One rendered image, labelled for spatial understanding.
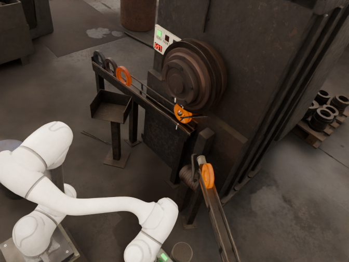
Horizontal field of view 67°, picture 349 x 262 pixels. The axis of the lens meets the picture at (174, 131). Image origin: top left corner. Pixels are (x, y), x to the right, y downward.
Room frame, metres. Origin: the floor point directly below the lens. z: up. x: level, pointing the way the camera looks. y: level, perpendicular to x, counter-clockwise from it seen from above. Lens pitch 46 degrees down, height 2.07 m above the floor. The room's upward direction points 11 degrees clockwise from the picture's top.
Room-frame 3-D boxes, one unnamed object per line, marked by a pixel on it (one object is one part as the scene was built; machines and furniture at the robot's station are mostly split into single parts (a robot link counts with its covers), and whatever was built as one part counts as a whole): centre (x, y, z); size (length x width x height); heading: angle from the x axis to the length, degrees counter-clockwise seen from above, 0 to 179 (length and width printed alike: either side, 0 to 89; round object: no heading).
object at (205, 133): (1.27, -0.23, 0.68); 0.11 x 0.08 x 0.24; 141
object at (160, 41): (1.70, 0.16, 1.15); 0.26 x 0.02 x 0.18; 51
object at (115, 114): (1.49, 0.52, 0.36); 0.26 x 0.20 x 0.72; 86
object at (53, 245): (0.46, 0.64, 0.46); 0.22 x 0.18 x 0.06; 52
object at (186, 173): (1.09, -0.21, 0.27); 0.22 x 0.13 x 0.53; 51
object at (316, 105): (2.81, -1.42, 0.22); 1.20 x 0.81 x 0.44; 49
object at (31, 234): (0.48, 0.65, 0.60); 0.18 x 0.16 x 0.22; 165
